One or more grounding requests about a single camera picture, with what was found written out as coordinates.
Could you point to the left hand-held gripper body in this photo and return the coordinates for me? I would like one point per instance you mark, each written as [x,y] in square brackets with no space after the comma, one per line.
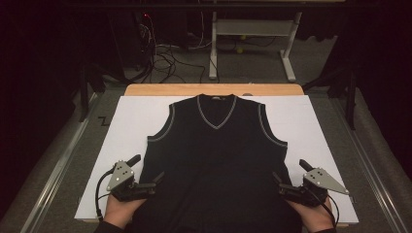
[121,176]

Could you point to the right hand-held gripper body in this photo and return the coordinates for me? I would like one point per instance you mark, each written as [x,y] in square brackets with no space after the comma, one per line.
[319,178]

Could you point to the black knit vest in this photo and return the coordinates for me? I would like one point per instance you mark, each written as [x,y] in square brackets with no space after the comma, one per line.
[213,168]

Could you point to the person's left hand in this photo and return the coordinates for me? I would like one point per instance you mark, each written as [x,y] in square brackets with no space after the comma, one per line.
[120,212]

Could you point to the person's right hand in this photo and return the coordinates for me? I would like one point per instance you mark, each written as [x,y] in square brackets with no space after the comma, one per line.
[319,218]

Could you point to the white paper work sheet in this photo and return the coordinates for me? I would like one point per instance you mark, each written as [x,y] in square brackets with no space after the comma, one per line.
[136,126]

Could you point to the dark metal stand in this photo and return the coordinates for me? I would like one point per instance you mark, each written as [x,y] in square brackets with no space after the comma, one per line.
[350,100]
[85,90]

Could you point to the wooden table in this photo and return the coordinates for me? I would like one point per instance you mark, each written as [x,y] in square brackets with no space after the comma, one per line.
[181,89]

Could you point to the yellow ball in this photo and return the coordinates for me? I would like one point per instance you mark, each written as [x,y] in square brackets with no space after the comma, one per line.
[239,50]

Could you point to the metal floor rail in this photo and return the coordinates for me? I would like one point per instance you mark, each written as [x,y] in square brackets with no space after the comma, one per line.
[369,165]
[58,168]

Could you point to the white metal desk frame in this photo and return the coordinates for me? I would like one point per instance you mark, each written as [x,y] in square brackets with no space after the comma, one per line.
[252,27]

